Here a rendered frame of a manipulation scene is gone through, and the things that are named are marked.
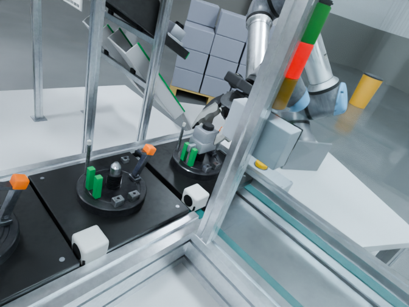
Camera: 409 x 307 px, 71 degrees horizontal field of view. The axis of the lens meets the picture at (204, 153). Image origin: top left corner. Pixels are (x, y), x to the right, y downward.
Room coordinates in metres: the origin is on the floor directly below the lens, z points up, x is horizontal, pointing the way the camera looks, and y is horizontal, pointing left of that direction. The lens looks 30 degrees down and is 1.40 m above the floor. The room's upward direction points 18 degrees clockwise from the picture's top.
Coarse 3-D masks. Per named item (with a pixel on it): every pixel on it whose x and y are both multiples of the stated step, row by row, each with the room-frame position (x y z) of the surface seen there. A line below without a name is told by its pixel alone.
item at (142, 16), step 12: (108, 0) 0.66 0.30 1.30; (120, 0) 0.68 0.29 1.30; (132, 0) 0.70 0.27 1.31; (144, 0) 0.72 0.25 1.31; (156, 0) 0.74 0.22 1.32; (132, 12) 0.70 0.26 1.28; (144, 12) 0.72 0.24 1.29; (156, 12) 0.75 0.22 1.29; (144, 24) 0.73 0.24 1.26; (168, 36) 0.78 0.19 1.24; (180, 48) 0.81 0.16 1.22
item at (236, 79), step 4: (228, 72) 0.68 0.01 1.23; (232, 72) 0.68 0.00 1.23; (228, 76) 0.68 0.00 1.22; (232, 76) 0.68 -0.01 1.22; (236, 76) 0.67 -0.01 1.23; (240, 76) 0.68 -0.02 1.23; (228, 80) 0.67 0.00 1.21; (232, 80) 0.67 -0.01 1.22; (236, 80) 0.67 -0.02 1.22; (240, 80) 0.66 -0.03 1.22; (244, 80) 0.68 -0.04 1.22; (232, 84) 0.67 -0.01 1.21; (236, 84) 0.66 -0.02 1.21; (240, 84) 0.67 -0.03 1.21; (244, 84) 0.68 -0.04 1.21; (248, 84) 0.70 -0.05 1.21; (236, 88) 0.68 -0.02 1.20; (240, 88) 0.67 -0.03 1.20; (244, 88) 0.69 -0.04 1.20; (248, 88) 0.70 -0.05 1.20; (248, 92) 0.71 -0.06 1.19
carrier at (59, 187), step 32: (96, 160) 0.53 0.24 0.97; (64, 192) 0.41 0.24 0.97; (96, 192) 0.40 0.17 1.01; (128, 192) 0.43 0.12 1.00; (160, 192) 0.50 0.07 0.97; (64, 224) 0.34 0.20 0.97; (96, 224) 0.36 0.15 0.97; (128, 224) 0.38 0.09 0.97; (160, 224) 0.41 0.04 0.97; (96, 256) 0.30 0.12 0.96
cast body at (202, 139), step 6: (198, 126) 0.65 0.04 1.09; (204, 126) 0.64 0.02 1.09; (210, 126) 0.65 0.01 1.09; (198, 132) 0.64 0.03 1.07; (204, 132) 0.63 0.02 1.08; (210, 132) 0.64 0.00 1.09; (216, 132) 0.65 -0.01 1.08; (192, 138) 0.64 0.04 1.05; (198, 138) 0.63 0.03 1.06; (204, 138) 0.62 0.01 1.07; (210, 138) 0.64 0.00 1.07; (192, 144) 0.62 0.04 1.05; (198, 144) 0.62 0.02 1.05; (204, 144) 0.63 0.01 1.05; (210, 144) 0.64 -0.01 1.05; (186, 150) 0.62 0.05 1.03; (198, 150) 0.62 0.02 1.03; (204, 150) 0.63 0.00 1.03; (210, 150) 0.65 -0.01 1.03
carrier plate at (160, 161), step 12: (168, 144) 0.71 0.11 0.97; (180, 144) 0.73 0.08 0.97; (156, 156) 0.63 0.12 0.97; (168, 156) 0.65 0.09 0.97; (156, 168) 0.58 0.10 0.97; (168, 168) 0.60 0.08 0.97; (168, 180) 0.55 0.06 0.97; (180, 180) 0.56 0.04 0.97; (192, 180) 0.58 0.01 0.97; (216, 180) 0.61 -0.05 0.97; (180, 192) 0.52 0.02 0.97
